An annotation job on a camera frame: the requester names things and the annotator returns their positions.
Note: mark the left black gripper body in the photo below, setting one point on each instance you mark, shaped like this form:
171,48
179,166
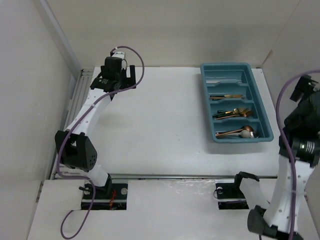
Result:
125,82

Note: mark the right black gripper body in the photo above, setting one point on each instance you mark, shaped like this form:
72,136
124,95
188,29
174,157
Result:
306,84

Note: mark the silver round spoon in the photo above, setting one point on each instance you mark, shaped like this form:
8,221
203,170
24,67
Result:
254,134

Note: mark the gold fork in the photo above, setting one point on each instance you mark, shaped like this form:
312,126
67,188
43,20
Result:
245,112

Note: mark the copper spoon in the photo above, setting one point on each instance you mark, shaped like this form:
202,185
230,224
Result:
246,127

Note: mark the white plastic spoon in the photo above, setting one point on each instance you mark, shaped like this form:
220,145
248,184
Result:
242,134

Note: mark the gold knife green handle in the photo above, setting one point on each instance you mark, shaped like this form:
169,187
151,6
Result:
220,97

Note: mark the rose copper fork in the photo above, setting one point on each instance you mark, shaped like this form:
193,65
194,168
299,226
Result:
227,116

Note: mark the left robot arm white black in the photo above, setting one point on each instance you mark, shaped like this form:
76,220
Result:
74,147

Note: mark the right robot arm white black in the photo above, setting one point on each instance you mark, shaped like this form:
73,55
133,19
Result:
299,154

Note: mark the blue plastic cutlery tray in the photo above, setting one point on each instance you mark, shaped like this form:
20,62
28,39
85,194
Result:
236,79

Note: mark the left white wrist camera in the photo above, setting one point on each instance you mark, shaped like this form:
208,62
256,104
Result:
118,54

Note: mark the aluminium rail frame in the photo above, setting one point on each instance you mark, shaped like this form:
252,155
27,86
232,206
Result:
78,87

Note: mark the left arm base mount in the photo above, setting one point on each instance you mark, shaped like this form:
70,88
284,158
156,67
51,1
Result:
113,199

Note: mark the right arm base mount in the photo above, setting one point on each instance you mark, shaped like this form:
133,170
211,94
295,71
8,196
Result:
229,198

